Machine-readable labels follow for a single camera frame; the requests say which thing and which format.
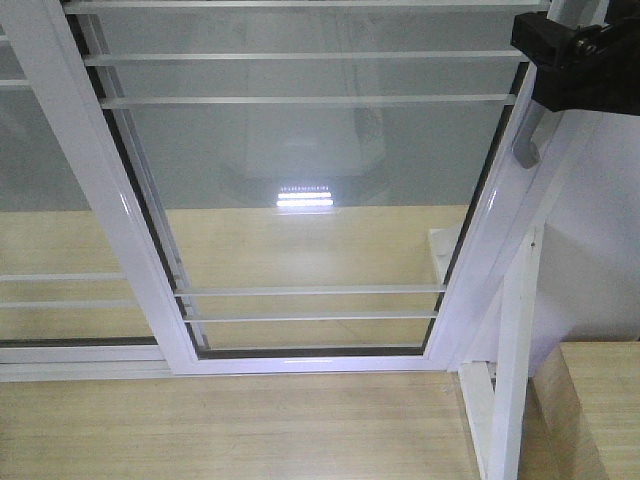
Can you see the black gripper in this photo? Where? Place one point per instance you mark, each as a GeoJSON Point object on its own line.
{"type": "Point", "coordinates": [594, 68]}

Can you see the grey metal door handle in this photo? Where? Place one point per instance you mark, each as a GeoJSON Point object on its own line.
{"type": "Point", "coordinates": [523, 148]}

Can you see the white sliding glass door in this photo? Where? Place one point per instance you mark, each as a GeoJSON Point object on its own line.
{"type": "Point", "coordinates": [269, 173]}

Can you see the white fixed glass door panel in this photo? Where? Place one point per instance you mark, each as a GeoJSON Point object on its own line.
{"type": "Point", "coordinates": [80, 281]}

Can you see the light wooden box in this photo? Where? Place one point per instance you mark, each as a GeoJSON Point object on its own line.
{"type": "Point", "coordinates": [588, 393]}

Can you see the white triangular support brace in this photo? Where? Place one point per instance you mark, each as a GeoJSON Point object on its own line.
{"type": "Point", "coordinates": [488, 344]}

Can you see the wooden floor platform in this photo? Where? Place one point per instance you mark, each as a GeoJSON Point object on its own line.
{"type": "Point", "coordinates": [225, 430]}

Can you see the white door frame post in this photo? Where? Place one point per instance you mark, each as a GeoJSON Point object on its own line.
{"type": "Point", "coordinates": [514, 199]}

